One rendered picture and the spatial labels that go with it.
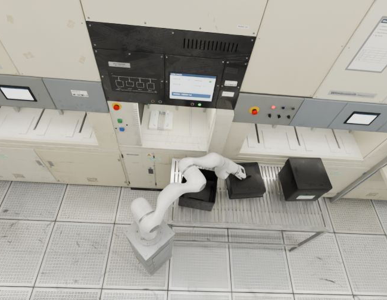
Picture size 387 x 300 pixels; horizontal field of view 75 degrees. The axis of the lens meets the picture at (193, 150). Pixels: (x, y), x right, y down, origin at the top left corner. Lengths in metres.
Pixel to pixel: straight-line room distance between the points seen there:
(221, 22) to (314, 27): 0.48
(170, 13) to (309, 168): 1.54
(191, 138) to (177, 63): 0.90
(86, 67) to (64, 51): 0.14
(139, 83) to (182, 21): 0.49
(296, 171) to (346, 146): 0.74
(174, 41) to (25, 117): 1.70
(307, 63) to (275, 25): 0.33
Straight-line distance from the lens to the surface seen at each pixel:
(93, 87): 1.78
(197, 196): 2.10
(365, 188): 3.36
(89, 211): 2.98
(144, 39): 1.49
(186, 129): 2.33
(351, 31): 1.66
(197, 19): 1.41
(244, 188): 2.11
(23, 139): 2.57
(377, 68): 1.89
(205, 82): 1.63
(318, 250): 3.17
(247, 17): 1.43
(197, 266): 2.73
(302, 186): 2.12
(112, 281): 2.75
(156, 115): 2.39
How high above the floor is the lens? 2.68
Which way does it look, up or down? 55 degrees down
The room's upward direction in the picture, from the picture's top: 9 degrees clockwise
